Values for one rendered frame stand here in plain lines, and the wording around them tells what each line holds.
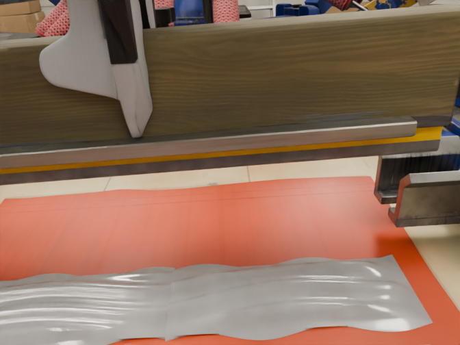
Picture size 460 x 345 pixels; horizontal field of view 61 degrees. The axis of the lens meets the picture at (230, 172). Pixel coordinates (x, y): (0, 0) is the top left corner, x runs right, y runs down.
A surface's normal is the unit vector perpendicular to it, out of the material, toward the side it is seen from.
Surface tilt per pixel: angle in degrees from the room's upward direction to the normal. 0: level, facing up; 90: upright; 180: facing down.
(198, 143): 89
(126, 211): 0
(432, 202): 90
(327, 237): 0
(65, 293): 29
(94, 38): 84
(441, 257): 0
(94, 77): 84
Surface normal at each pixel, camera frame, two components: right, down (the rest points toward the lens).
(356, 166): -0.05, -0.88
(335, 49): 0.03, 0.45
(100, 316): -0.12, -0.47
